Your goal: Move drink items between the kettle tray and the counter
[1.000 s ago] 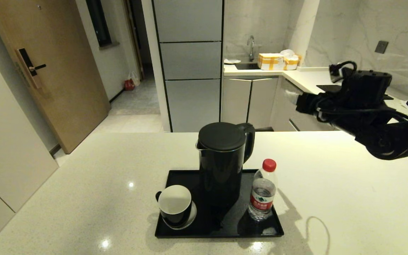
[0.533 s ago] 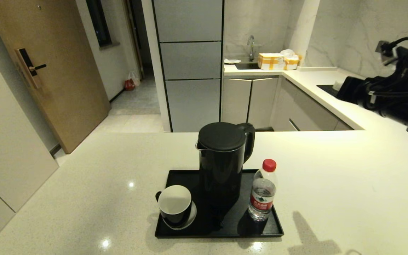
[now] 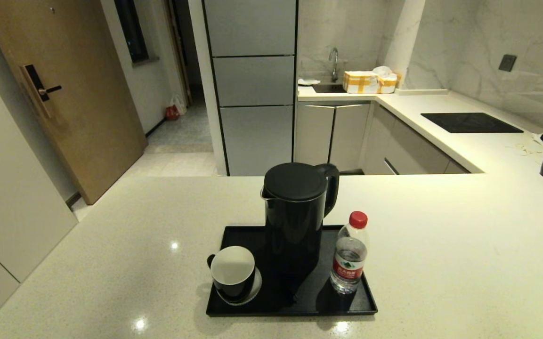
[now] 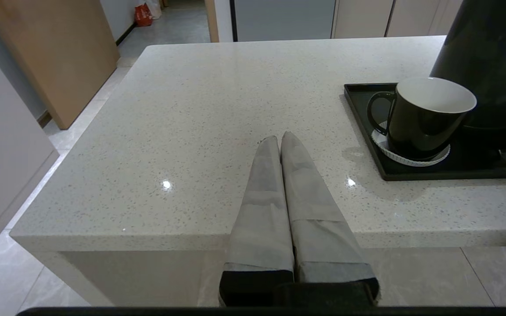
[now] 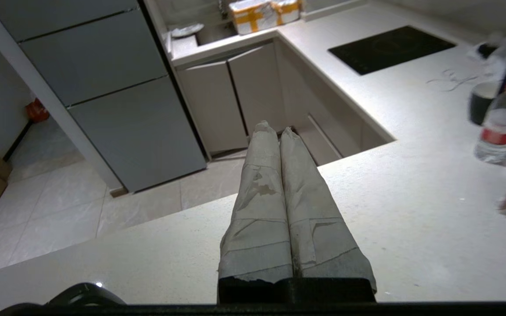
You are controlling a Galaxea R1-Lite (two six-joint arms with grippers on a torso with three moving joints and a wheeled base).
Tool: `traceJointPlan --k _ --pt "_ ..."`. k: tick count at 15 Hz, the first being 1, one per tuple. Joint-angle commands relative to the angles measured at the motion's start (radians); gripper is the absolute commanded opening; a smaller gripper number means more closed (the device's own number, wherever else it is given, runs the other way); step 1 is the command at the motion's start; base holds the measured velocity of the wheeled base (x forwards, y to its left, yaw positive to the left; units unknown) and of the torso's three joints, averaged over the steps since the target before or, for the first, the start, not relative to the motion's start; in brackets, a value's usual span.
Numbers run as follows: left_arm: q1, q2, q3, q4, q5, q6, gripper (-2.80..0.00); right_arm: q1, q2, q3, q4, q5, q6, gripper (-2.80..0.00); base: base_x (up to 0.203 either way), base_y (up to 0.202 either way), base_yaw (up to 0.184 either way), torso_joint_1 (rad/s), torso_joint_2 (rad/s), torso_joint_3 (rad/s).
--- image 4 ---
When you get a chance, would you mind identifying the grey sink base cabinet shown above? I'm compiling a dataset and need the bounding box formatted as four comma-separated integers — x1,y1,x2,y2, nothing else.
333,0,441,38

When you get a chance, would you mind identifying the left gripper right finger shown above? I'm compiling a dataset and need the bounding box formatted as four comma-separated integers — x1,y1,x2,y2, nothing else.
280,131,380,306

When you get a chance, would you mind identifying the black rectangular tray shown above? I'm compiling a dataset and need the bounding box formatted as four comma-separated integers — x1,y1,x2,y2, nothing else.
344,83,506,181

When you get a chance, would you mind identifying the black round kettle base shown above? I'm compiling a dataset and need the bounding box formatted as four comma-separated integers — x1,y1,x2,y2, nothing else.
461,123,506,145

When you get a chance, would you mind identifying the tall grey cabinet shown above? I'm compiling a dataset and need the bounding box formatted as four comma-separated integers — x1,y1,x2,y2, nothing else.
231,0,337,42

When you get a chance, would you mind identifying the white side cabinet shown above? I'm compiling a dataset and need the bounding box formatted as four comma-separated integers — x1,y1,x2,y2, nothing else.
0,31,59,266

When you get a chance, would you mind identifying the red bag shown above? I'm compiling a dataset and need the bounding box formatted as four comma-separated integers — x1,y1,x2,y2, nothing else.
134,4,153,27

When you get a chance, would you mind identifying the white shopping bag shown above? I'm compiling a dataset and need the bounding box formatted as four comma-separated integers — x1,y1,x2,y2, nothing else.
146,0,163,19

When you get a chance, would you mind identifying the round white coaster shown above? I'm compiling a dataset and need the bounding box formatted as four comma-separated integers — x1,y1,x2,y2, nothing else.
371,122,451,167

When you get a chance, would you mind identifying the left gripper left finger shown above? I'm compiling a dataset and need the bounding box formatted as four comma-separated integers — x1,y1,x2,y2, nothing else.
219,135,295,306

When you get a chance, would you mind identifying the black electric kettle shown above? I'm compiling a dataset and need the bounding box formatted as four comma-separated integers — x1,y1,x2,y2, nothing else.
429,0,506,132

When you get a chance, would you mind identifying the brown wooden door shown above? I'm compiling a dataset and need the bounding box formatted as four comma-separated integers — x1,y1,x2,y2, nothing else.
0,0,120,130

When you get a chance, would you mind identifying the grey counter drawer cabinet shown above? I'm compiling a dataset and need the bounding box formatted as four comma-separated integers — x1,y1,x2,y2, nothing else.
429,0,464,36

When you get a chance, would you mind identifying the black cup white inside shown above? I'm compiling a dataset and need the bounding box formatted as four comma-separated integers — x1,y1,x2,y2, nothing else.
366,77,477,162

